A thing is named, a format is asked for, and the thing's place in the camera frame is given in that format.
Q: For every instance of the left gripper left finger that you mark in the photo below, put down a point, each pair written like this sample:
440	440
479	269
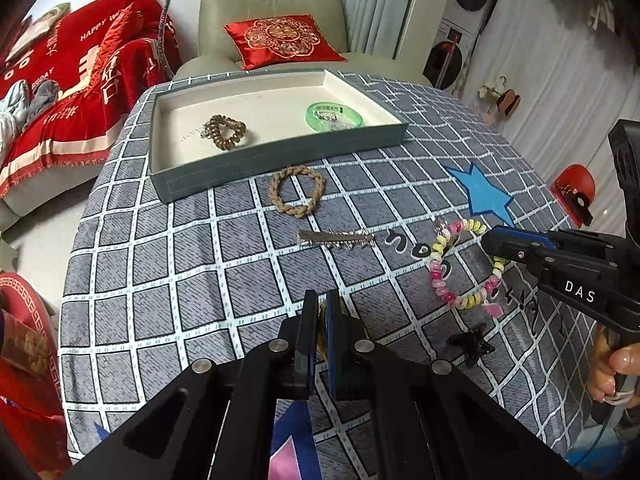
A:
305	347

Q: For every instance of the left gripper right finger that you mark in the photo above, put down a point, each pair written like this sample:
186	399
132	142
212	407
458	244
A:
348	370

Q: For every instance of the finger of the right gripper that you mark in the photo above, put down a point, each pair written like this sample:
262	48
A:
523	237
515	249

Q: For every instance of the silver hair clip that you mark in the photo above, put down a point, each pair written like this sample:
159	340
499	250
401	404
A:
335	239

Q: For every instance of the silver pearl earring charm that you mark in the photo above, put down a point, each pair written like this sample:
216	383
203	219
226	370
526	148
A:
328	120

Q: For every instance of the green plastic bangle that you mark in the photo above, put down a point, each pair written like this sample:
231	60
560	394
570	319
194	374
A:
349	117

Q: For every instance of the right hand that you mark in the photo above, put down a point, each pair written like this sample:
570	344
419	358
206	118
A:
607	363

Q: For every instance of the red helmet object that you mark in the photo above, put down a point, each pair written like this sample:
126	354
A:
575	189

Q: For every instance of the silver charm pendant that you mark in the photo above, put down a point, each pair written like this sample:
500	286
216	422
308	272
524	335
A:
440	224

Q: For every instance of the black star hair clip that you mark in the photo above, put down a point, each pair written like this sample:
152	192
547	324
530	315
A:
472	344

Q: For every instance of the blue checked tablecloth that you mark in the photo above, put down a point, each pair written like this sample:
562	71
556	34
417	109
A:
152	287

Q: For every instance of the lower round washer door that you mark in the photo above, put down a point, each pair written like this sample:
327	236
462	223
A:
443	65

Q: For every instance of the grey-green shallow tray box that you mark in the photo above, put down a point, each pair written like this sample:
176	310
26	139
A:
272	106

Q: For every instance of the red round side table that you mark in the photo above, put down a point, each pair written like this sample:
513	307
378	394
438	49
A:
39	393

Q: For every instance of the red embroidered cushion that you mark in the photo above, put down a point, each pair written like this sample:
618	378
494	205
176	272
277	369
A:
280	39

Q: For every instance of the green leather armchair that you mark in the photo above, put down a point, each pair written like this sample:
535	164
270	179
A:
218	55

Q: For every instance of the red sofa throw blanket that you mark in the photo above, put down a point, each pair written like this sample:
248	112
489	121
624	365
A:
103	57

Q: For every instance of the light blue crumpled clothes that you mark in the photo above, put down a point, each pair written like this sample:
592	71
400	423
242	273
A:
20	108

